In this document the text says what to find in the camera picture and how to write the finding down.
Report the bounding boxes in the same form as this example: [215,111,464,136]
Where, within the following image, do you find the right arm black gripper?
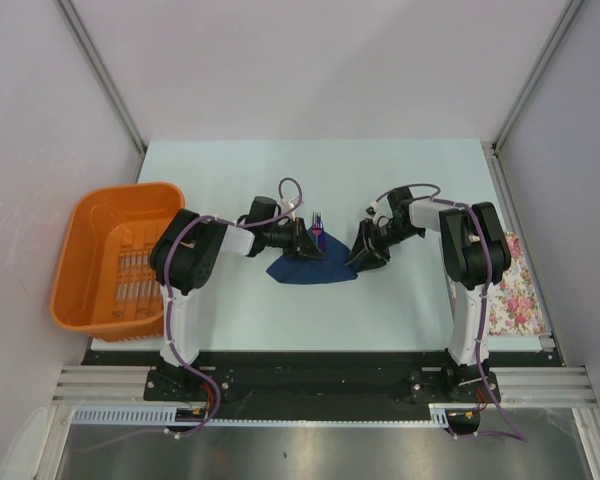
[345,219,424,273]

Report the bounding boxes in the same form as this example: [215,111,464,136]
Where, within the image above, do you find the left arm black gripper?
[262,217,323,260]

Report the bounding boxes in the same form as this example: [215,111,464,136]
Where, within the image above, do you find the purple iridescent fork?
[311,212,326,252]

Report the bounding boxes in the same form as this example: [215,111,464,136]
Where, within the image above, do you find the dark blue paper napkin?
[266,232,358,285]

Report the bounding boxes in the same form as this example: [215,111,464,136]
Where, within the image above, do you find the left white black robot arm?
[149,195,324,400]

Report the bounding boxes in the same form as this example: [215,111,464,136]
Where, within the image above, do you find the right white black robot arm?
[346,183,511,401]

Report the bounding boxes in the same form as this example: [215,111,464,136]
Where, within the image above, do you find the floral cloth mat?
[444,229,548,337]

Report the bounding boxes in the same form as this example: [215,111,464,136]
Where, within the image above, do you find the orange plastic basket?
[50,182,185,342]

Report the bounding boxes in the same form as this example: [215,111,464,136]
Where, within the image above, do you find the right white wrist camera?
[365,199,384,224]

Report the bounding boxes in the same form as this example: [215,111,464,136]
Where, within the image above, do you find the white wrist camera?
[365,199,384,224]
[280,196,304,221]

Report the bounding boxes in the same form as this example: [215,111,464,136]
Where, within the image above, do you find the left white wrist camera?
[280,196,304,221]

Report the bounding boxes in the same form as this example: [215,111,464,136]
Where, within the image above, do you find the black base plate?
[82,350,563,414]

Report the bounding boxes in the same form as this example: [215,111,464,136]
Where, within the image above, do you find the white slotted cable duct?
[72,403,480,428]

